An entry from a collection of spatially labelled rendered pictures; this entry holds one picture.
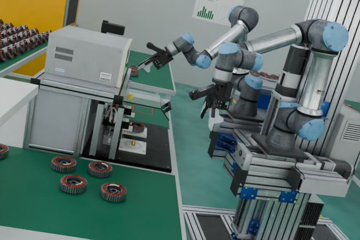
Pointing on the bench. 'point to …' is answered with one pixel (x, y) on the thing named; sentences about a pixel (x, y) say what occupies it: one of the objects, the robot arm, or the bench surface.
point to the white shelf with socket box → (14, 97)
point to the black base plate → (122, 157)
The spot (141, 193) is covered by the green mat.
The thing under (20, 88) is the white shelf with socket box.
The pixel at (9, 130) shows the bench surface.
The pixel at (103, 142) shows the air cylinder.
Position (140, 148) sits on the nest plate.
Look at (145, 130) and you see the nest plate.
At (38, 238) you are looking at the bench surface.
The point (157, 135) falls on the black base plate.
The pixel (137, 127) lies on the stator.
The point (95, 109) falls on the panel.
